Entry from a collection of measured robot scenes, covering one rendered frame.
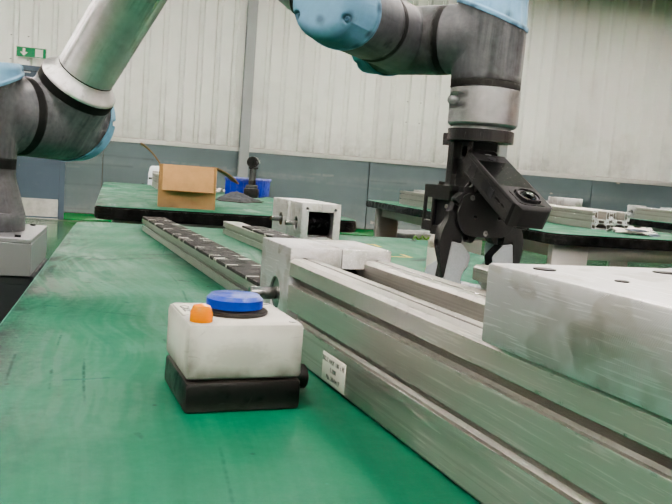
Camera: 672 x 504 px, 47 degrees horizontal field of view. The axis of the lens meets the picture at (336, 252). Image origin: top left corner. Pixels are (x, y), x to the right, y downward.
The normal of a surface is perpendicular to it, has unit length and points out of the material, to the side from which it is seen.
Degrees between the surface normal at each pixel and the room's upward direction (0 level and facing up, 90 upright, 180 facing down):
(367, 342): 90
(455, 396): 90
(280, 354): 90
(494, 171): 27
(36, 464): 0
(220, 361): 90
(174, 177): 68
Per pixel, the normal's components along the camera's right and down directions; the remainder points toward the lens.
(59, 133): 0.75, 0.50
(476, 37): -0.51, 0.04
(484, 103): -0.18, 0.08
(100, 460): 0.07, -0.99
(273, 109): 0.26, 0.12
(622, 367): -0.93, -0.04
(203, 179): 0.24, -0.25
